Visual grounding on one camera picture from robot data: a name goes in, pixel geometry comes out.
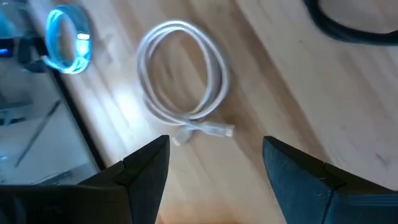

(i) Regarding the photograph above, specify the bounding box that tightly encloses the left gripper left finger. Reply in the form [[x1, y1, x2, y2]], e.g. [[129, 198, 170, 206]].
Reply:
[[0, 135, 170, 224]]

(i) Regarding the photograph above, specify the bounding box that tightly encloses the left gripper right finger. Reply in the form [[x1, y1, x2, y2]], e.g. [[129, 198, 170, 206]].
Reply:
[[262, 136, 398, 224]]

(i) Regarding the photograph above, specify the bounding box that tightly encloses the white HDMI cable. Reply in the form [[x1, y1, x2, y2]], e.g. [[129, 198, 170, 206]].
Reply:
[[136, 20, 236, 147]]

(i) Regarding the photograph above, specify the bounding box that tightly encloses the pale grey HDMI cable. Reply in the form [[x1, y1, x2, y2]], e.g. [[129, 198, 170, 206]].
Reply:
[[43, 3, 93, 75]]

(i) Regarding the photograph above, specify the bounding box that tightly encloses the black HDMI cable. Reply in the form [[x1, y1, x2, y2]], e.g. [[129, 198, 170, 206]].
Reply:
[[303, 0, 398, 46]]

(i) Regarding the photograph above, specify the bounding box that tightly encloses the black aluminium table frame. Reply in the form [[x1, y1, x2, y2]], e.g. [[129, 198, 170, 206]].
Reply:
[[27, 30, 108, 171]]

